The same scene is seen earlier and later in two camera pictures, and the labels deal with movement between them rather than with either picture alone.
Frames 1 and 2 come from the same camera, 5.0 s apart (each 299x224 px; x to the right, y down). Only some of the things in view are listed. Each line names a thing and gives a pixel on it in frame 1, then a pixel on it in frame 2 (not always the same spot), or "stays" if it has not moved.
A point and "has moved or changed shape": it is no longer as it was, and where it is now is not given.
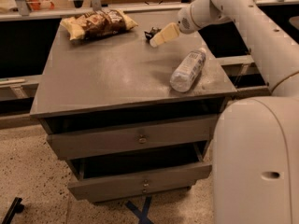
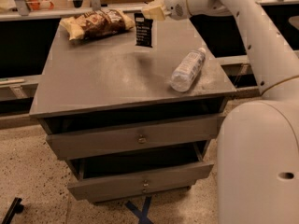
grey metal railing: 21,9 stays
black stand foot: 16,207 stays
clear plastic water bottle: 188,70 stays
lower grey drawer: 140,173 stays
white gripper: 186,23 → 175,4
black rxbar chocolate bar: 149,35 has moved or changed shape
